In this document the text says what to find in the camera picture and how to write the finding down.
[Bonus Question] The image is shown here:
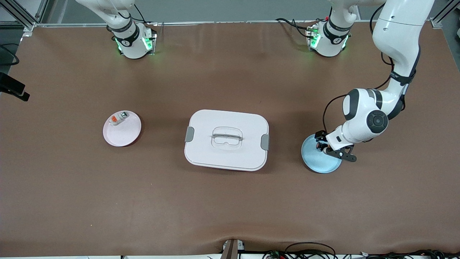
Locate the white lidded storage box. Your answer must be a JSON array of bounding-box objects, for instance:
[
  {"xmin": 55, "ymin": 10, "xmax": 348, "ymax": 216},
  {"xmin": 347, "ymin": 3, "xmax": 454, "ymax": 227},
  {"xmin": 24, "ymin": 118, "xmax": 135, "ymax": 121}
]
[{"xmin": 184, "ymin": 109, "xmax": 270, "ymax": 172}]

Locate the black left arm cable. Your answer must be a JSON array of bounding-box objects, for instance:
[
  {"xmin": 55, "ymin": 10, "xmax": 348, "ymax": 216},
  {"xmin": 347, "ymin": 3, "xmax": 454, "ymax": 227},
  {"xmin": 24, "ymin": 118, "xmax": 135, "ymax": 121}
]
[{"xmin": 322, "ymin": 3, "xmax": 422, "ymax": 135}]

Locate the blue round plate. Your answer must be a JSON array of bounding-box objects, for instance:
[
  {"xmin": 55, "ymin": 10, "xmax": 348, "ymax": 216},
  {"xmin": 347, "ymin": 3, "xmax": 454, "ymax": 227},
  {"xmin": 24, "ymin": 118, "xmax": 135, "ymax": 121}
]
[{"xmin": 301, "ymin": 134, "xmax": 343, "ymax": 174}]

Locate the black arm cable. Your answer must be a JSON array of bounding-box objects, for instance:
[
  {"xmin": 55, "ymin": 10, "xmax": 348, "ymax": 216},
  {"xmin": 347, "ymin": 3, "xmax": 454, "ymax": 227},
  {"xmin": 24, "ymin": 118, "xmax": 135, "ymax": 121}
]
[
  {"xmin": 0, "ymin": 43, "xmax": 20, "ymax": 67},
  {"xmin": 322, "ymin": 3, "xmax": 422, "ymax": 135}
]

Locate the black cable bundle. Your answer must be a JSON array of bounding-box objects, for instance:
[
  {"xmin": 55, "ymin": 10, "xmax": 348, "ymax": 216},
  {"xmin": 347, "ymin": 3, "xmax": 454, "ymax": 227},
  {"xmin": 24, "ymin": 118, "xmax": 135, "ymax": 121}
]
[{"xmin": 262, "ymin": 249, "xmax": 460, "ymax": 259}]

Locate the black base cable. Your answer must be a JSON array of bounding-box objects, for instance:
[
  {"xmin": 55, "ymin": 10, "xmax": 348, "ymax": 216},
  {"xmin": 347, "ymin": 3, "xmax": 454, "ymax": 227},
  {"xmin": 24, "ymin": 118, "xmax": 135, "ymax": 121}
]
[
  {"xmin": 275, "ymin": 18, "xmax": 311, "ymax": 38},
  {"xmin": 133, "ymin": 4, "xmax": 158, "ymax": 26}
]

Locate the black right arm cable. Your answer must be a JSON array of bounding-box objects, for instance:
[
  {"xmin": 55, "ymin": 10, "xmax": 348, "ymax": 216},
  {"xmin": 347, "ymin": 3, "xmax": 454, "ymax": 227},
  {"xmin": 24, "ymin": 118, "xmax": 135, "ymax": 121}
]
[{"xmin": 0, "ymin": 43, "xmax": 20, "ymax": 67}]

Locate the pink round plate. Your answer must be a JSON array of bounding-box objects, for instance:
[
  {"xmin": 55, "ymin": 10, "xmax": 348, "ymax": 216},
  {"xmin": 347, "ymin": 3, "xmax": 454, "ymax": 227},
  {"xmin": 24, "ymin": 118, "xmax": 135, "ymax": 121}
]
[{"xmin": 103, "ymin": 110, "xmax": 142, "ymax": 147}]

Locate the white circuit breaker orange lever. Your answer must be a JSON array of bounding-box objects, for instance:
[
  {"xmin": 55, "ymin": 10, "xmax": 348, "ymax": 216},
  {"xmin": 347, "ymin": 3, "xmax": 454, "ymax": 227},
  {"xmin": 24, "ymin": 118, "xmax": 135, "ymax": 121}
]
[{"xmin": 109, "ymin": 112, "xmax": 129, "ymax": 126}]

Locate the aluminium frame profile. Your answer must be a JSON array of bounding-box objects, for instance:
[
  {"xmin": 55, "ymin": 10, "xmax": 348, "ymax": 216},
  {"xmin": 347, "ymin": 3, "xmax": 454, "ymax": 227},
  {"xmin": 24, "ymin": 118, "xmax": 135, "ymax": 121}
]
[
  {"xmin": 0, "ymin": 0, "xmax": 49, "ymax": 31},
  {"xmin": 430, "ymin": 0, "xmax": 460, "ymax": 29}
]

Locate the black looped cable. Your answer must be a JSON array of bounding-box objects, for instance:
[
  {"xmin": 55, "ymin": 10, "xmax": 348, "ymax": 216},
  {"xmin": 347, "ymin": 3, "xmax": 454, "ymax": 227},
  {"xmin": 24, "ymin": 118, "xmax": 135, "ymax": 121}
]
[{"xmin": 285, "ymin": 242, "xmax": 337, "ymax": 259}]

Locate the metal table edge bracket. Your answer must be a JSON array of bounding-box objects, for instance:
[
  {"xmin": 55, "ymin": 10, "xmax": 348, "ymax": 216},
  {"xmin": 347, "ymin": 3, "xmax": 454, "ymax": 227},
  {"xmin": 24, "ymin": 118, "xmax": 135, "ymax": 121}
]
[{"xmin": 221, "ymin": 239, "xmax": 245, "ymax": 259}]

